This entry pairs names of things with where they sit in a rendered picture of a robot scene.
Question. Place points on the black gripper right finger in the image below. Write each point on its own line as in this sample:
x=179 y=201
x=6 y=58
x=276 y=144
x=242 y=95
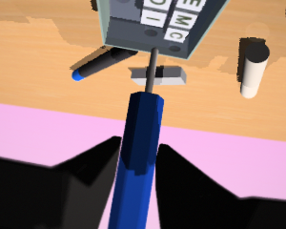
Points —
x=188 y=199

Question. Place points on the white keyboard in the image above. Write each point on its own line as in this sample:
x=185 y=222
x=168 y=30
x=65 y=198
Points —
x=175 y=27

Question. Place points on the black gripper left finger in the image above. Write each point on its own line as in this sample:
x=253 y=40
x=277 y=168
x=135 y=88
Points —
x=72 y=194

